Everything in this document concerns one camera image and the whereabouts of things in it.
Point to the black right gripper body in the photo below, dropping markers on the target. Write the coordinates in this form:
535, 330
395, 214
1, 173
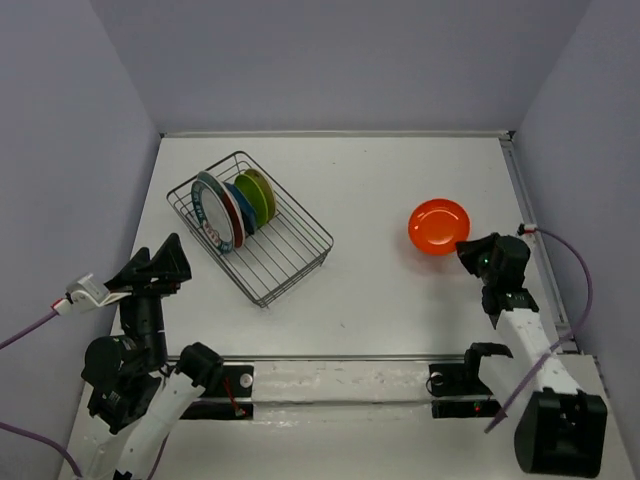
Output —
477, 260

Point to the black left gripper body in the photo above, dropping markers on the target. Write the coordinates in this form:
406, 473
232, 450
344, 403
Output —
151, 290

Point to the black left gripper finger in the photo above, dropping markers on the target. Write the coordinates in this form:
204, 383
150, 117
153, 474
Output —
131, 276
170, 264

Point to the white plate with teal rim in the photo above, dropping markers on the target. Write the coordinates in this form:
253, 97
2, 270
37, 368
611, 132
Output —
213, 217

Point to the orange round plate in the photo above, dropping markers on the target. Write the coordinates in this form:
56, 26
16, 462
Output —
437, 225

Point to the red and teal floral plate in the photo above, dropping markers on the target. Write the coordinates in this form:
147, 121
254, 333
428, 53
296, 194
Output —
230, 204

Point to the dark blue leaf-shaped plate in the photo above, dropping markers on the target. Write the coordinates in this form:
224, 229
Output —
247, 210

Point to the lime green round plate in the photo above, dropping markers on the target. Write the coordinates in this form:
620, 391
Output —
256, 197

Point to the cream plate with ink motifs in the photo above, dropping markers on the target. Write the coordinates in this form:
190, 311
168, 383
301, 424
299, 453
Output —
267, 190

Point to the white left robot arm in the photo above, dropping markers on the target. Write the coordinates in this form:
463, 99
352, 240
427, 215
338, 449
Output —
132, 407

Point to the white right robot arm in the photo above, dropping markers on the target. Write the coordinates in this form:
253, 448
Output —
558, 427

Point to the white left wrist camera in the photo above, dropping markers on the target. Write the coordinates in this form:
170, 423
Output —
85, 294

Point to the aluminium mounting rail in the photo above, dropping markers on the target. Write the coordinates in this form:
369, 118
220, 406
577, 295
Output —
324, 358

